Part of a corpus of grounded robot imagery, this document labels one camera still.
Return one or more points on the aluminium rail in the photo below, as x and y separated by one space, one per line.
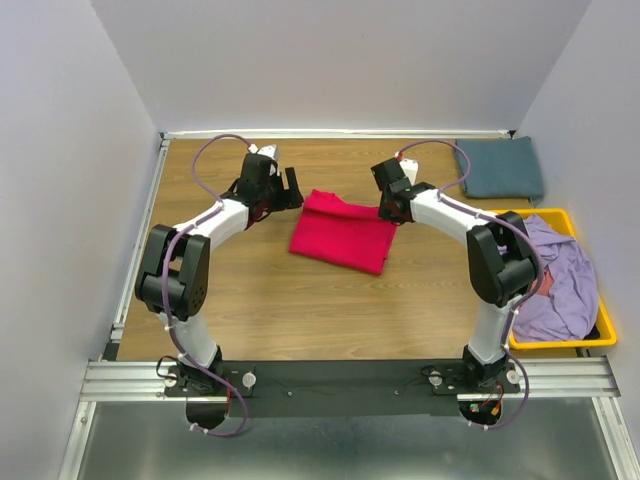
577 377
110 351

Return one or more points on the pink garment in bin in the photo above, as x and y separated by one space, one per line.
544 288

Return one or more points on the folded grey-blue t shirt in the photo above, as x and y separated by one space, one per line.
502 169

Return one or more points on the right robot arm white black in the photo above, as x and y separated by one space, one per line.
502 266

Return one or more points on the lavender t shirt in bin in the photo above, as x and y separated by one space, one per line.
570 312

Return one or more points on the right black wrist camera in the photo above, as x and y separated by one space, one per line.
393 170

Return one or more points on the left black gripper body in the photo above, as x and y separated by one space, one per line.
278 198

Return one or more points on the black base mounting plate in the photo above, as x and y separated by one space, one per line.
269 389

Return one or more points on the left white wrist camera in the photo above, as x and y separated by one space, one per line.
272 152

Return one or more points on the aluminium left side rail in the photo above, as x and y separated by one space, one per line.
110 351

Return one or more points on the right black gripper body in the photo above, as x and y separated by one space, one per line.
384 211

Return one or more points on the yellow plastic bin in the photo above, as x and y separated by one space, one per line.
603 333

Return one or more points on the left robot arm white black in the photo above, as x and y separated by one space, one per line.
173 277

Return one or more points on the red t shirt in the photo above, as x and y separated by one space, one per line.
332 230

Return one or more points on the aluminium front rail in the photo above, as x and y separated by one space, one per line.
577 377

